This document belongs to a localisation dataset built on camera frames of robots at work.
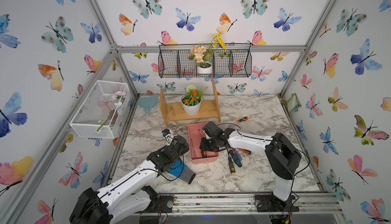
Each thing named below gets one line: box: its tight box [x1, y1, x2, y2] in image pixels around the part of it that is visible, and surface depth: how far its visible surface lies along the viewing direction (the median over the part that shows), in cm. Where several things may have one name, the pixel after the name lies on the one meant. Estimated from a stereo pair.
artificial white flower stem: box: [95, 90, 127, 132], surface depth 77 cm
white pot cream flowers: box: [190, 45, 213, 74], surface depth 88 cm
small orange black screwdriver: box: [237, 116, 251, 124], surface depth 106 cm
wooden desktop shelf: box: [159, 75, 222, 128], surface depth 103 cm
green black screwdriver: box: [228, 149, 243, 168], surface depth 88 cm
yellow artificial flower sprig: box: [206, 33, 227, 60], surface depth 86 cm
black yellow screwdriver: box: [227, 150, 236, 175], surface depth 86 cm
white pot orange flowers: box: [180, 84, 209, 117], surface depth 93 cm
